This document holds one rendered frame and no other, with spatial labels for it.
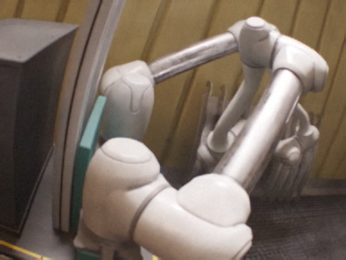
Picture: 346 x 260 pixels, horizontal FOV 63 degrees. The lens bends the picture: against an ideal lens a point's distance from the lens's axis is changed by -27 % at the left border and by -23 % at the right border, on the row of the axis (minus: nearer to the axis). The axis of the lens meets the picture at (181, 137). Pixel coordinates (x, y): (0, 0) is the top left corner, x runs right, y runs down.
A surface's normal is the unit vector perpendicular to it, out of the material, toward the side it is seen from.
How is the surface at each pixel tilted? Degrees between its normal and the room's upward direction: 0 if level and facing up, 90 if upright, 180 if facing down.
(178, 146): 90
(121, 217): 84
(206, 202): 34
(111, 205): 85
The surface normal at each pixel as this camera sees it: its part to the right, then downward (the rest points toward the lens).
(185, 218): 0.04, -0.68
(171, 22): 0.27, 0.48
